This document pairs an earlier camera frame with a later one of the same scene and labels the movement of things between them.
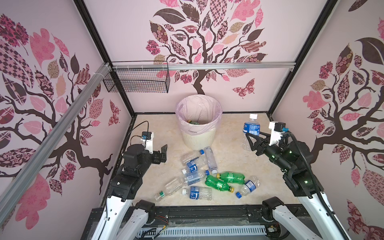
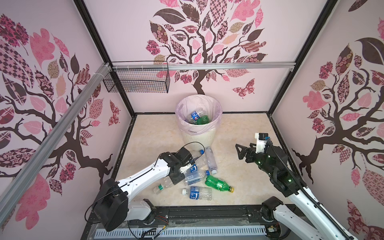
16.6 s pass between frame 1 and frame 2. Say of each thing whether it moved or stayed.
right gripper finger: moved
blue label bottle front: stayed
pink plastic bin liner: stayed
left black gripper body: moved
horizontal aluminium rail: stayed
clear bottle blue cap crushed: stayed
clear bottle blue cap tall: stayed
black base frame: stayed
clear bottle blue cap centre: stayed
